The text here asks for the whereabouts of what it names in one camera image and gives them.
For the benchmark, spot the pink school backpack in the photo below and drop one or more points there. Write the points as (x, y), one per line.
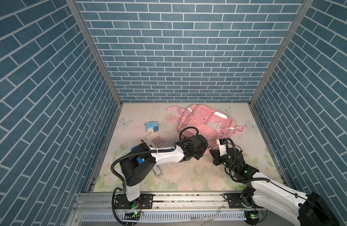
(209, 122)

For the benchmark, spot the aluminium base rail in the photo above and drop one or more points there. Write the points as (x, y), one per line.
(170, 209)

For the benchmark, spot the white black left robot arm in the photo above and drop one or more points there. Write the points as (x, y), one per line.
(135, 166)

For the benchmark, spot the white pink calculator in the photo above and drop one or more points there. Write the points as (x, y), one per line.
(154, 140)

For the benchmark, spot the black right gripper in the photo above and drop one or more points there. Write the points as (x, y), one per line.
(216, 157)

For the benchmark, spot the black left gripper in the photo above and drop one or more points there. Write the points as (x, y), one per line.
(203, 147)

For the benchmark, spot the blue pencil sharpener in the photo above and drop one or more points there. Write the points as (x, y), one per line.
(151, 127)

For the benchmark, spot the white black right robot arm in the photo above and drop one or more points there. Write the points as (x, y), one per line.
(297, 207)

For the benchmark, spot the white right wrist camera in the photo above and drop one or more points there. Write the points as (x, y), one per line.
(222, 144)

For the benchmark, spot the blue pencil case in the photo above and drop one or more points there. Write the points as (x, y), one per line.
(139, 157)

